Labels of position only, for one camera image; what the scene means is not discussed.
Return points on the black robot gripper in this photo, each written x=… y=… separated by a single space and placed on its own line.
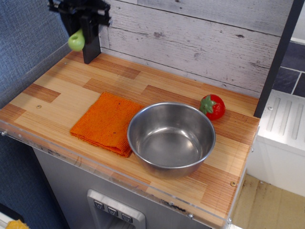
x=72 y=15

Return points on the grey spatula with green handle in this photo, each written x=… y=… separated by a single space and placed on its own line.
x=77 y=41

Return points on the orange cloth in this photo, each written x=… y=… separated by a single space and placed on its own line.
x=106 y=122

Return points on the clear acrylic edge guard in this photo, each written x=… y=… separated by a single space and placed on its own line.
x=196 y=201

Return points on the stainless steel bowl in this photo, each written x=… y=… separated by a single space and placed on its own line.
x=171 y=140

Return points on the red toy strawberry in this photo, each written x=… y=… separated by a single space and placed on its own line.
x=212 y=106

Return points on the grey panel with buttons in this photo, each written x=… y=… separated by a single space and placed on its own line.
x=109 y=213

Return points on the yellow object at corner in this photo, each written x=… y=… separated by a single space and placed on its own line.
x=16 y=224

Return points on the dark left upright post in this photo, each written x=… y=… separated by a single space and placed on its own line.
x=91 y=51

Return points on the dark upright post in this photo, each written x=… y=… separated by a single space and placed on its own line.
x=91 y=51
x=279 y=55

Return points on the dark right upright post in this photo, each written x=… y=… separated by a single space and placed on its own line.
x=279 y=55

